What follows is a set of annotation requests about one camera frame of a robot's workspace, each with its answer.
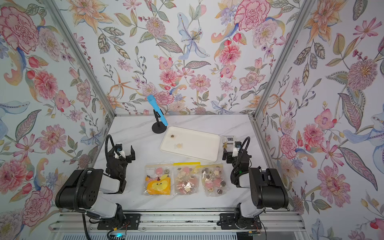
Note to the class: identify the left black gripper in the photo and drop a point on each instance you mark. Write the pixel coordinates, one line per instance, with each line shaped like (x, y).
(126, 157)

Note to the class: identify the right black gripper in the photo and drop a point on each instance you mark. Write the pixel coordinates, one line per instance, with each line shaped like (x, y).
(229, 156)

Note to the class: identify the ziploc bag yellow duck print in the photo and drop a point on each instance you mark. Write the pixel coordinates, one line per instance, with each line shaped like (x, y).
(158, 179)

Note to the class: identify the ziploc bag of cookies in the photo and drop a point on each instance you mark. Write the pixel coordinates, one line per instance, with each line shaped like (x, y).
(213, 181)
(186, 178)

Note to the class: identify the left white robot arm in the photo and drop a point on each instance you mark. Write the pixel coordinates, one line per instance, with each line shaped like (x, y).
(84, 190)

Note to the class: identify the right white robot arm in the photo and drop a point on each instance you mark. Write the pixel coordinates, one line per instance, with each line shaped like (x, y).
(266, 187)

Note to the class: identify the small QR code box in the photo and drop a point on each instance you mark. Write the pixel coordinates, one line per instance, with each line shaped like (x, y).
(228, 139)

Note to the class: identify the white rectangular tray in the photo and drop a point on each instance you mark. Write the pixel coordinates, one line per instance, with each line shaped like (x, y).
(197, 145)

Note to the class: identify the black microphone stand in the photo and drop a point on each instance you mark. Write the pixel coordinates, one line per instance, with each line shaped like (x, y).
(158, 127)

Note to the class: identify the blue microphone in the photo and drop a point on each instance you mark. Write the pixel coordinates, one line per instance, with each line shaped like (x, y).
(152, 100)

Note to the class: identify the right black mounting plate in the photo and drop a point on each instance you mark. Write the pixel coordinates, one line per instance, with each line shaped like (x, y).
(234, 222)

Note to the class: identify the black mounting plate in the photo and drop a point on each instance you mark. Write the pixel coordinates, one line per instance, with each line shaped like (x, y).
(234, 222)
(120, 222)

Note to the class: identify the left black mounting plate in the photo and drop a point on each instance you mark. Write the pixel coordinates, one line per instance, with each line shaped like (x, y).
(120, 222)

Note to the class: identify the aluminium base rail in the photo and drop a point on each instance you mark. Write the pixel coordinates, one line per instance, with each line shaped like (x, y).
(204, 220)

